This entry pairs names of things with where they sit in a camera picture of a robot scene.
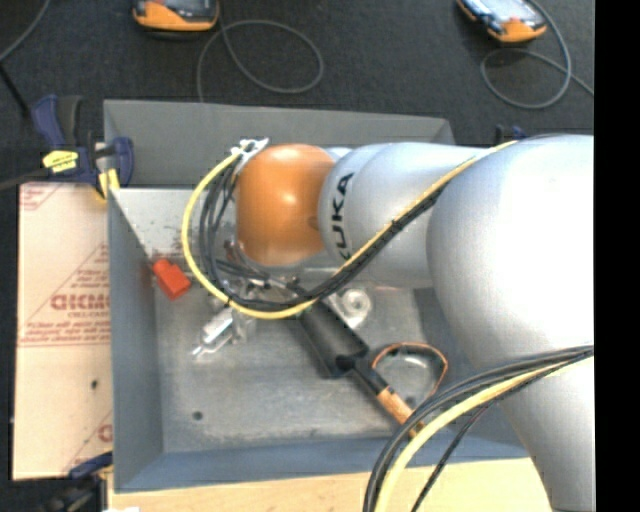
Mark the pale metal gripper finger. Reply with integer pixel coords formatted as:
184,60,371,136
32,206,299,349
231,310,259,347
191,306,236,358

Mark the grey metal bin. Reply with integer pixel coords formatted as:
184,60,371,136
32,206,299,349
102,98,539,494

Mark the red plastic block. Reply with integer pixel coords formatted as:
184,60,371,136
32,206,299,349
151,257,193,302

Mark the brown cardboard board, red print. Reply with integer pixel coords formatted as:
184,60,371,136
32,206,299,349
10,180,115,481

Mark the black cylinder on white bracket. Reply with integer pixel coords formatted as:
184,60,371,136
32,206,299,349
297,286,427,440

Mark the brown thin ring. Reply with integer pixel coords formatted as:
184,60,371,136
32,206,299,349
370,341,450,402

